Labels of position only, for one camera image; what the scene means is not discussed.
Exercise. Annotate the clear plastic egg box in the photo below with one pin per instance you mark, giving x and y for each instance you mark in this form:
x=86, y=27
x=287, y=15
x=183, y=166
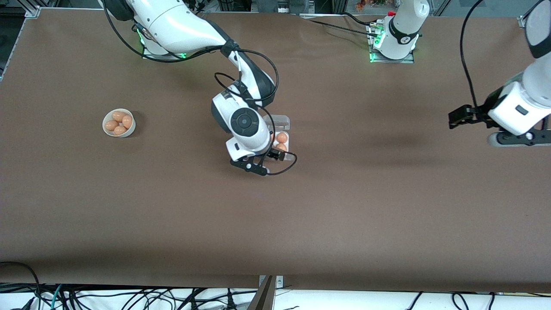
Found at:
x=282, y=122

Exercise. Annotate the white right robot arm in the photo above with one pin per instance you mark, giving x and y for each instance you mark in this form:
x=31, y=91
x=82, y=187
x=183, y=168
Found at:
x=181, y=26

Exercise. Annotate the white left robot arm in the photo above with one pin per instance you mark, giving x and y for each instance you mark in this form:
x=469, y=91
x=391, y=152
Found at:
x=402, y=30

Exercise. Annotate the clear tape strip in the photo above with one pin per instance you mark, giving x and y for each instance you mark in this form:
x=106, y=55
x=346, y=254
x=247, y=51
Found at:
x=291, y=157

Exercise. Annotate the white round bowl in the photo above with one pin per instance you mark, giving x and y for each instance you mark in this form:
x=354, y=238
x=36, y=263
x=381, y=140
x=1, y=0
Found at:
x=130, y=129

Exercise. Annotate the orange toy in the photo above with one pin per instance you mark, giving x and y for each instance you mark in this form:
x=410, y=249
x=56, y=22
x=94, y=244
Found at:
x=360, y=5

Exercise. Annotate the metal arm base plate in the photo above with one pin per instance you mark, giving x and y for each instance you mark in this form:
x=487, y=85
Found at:
x=409, y=60
x=148, y=52

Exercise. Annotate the metal corner bracket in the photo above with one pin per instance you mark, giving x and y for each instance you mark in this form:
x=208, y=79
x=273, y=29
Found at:
x=33, y=12
x=523, y=21

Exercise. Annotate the metal table edge bracket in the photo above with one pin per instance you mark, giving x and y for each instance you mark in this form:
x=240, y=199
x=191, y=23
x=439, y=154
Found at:
x=280, y=282

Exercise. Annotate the dark metal post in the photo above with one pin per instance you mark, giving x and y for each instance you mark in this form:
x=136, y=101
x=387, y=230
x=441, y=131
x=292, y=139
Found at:
x=263, y=297

